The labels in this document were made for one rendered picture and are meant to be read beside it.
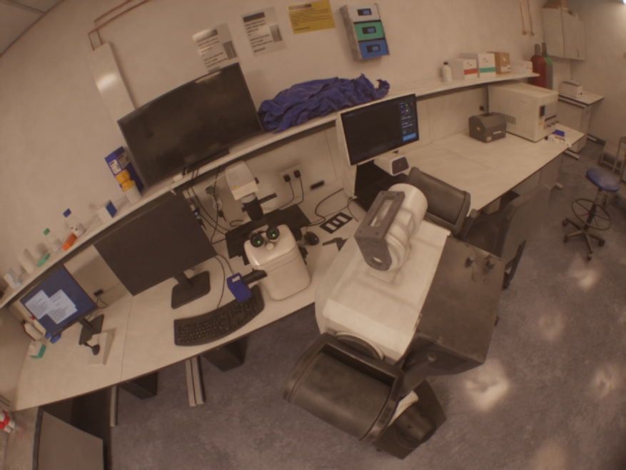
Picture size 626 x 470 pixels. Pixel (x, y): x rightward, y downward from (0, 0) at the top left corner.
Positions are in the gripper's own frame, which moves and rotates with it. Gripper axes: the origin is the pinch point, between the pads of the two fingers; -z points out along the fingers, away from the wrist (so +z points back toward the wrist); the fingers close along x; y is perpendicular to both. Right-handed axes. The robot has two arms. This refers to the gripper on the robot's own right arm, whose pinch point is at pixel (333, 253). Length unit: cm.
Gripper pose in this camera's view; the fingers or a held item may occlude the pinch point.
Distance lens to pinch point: 113.5
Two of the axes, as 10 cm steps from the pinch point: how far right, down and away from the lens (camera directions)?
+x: -3.7, -8.8, -3.0
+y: -1.5, 3.7, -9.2
